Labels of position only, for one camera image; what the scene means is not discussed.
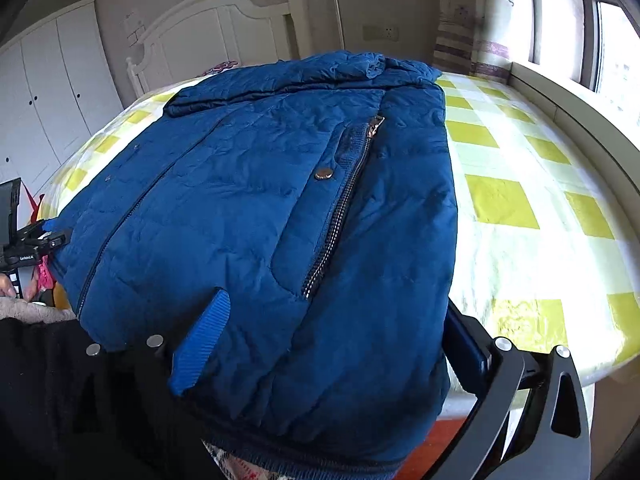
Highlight white wooden headboard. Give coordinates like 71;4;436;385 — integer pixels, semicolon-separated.
125;0;313;98

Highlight white pole lamp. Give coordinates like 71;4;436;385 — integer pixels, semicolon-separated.
332;0;346;51

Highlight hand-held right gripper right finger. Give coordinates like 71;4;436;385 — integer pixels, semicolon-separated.
432;300;592;480

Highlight black ribbed panel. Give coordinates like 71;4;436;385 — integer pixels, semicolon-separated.
0;177;22;242

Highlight white wardrobe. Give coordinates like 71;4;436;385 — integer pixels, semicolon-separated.
0;0;123;196

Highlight white wall notice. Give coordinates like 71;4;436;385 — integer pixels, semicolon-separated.
122;10;146;43

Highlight orange object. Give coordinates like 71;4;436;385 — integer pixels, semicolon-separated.
54;284;77;312

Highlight patterned round pillow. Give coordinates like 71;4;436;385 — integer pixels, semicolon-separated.
202;59;241;77

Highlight person's dark fleece-trimmed top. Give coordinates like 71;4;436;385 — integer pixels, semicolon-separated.
0;300;201;480

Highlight yellow checked bed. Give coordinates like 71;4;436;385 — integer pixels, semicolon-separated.
37;72;640;411

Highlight pink red cloth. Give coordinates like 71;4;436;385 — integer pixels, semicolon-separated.
27;192;57;292

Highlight printed cream curtain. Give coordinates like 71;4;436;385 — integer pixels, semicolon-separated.
432;0;536;78

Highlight beige wall socket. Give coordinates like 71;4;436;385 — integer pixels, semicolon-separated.
362;24;399;42

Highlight beige window sill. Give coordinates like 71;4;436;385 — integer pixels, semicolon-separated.
507;60;640;201

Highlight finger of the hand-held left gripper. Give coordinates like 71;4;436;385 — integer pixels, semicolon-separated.
31;230;73;253
20;217;58;243

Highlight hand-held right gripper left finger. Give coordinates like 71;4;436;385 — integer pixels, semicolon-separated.
65;287;231;480

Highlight person's left hand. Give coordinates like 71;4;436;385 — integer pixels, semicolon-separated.
0;271;40;303

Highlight blue quilted jacket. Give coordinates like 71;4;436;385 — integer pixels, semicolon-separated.
49;50;458;473

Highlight dark framed window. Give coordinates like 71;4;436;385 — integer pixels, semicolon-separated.
530;0;640;128

